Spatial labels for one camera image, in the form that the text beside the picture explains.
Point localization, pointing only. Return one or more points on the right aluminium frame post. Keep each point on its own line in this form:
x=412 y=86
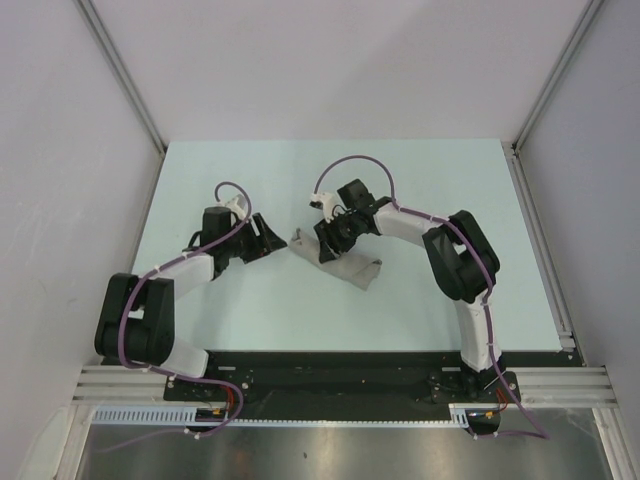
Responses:
x=586 y=20

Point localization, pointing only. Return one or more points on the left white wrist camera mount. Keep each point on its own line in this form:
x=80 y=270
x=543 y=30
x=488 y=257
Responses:
x=238 y=205

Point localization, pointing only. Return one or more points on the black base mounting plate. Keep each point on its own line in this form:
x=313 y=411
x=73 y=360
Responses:
x=368 y=407

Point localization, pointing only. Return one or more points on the aluminium front rail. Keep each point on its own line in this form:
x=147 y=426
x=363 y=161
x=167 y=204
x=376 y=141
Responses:
x=537 y=387

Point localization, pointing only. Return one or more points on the left aluminium frame post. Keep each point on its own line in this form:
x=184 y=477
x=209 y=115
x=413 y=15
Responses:
x=108 y=48

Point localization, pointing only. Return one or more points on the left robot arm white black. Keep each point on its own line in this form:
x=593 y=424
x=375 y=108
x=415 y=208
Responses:
x=137 y=321

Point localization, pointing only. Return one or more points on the aluminium frame post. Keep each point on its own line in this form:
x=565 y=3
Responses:
x=586 y=20
x=108 y=48

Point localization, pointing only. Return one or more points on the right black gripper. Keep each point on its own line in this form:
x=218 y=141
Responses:
x=331 y=246

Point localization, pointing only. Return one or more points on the white slotted cable duct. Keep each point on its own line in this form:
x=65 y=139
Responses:
x=192 y=416

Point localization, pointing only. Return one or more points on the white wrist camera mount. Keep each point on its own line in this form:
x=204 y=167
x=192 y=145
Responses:
x=238 y=205
x=326 y=202

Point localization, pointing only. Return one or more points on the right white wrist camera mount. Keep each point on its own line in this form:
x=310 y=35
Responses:
x=326 y=202

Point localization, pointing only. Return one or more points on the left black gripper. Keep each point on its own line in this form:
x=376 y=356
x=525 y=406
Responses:
x=264 y=243

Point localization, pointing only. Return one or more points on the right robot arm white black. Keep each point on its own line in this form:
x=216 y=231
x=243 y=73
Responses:
x=463 y=263

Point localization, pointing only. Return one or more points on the grey cloth napkin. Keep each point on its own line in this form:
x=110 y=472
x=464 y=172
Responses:
x=356 y=269

